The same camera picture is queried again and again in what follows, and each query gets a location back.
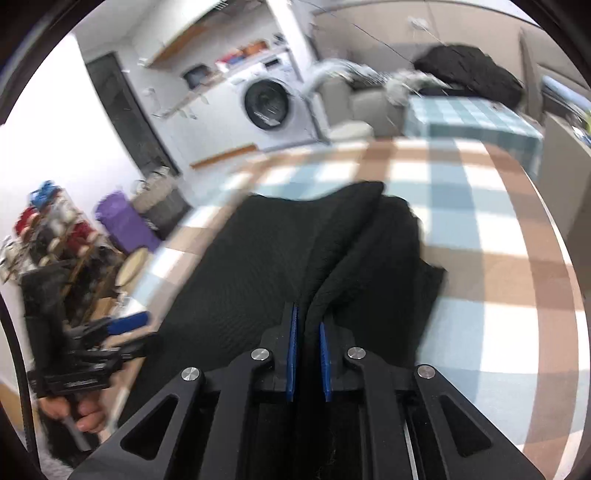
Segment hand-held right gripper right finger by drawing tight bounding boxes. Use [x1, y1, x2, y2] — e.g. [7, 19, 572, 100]
[320, 316, 546, 480]

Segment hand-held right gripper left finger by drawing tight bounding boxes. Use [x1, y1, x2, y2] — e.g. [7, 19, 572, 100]
[69, 302, 301, 480]

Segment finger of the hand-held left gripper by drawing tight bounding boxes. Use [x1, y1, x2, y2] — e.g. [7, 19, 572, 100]
[69, 333, 162, 370]
[69, 310, 152, 342]

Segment black knit sweater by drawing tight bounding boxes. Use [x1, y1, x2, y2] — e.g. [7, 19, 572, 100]
[113, 181, 448, 480]

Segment wooden shoe rack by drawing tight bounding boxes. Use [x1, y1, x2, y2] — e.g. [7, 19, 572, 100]
[0, 180, 125, 324]

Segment purple bag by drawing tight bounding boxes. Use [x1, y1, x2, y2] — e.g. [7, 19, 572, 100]
[95, 191, 160, 254]

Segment woven laundry basket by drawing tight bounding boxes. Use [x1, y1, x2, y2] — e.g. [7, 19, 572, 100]
[131, 173, 190, 227]

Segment brown checked tablecloth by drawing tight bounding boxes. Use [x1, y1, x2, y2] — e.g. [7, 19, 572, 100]
[134, 136, 585, 480]

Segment dark door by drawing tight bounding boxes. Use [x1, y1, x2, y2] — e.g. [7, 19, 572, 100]
[85, 52, 178, 176]

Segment white base cabinet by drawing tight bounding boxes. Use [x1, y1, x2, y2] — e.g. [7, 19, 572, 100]
[152, 74, 259, 169]

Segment round white stool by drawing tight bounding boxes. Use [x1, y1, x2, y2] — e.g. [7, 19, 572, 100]
[329, 121, 374, 143]

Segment white washing machine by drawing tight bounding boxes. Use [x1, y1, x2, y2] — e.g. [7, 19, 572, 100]
[228, 51, 319, 151]

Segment black cooking pot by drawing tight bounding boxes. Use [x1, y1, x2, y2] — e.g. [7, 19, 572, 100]
[183, 65, 211, 88]

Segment grey sofa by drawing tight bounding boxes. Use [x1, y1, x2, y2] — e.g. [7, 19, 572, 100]
[318, 69, 416, 139]

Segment blue checked tablecloth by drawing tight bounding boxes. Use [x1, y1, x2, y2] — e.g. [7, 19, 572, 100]
[403, 96, 544, 181]

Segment white crumpled cloth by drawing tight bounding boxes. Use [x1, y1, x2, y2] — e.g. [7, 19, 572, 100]
[383, 69, 426, 104]

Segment light blue blanket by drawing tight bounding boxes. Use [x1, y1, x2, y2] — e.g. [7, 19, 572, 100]
[302, 59, 384, 100]

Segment grey side table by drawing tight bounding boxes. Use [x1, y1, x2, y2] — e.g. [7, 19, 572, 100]
[538, 113, 591, 204]

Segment black quilted jacket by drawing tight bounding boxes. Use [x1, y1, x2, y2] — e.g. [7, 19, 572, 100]
[413, 45, 525, 109]

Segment blue pillow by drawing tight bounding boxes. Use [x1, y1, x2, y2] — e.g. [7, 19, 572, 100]
[540, 74, 583, 100]

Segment grey daybed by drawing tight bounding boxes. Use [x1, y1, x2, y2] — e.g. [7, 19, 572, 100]
[519, 28, 591, 121]

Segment black cable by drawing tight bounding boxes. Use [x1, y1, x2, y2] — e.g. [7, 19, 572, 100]
[0, 295, 38, 462]

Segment white wall cabinet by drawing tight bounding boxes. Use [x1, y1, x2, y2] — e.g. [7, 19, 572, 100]
[139, 0, 278, 70]

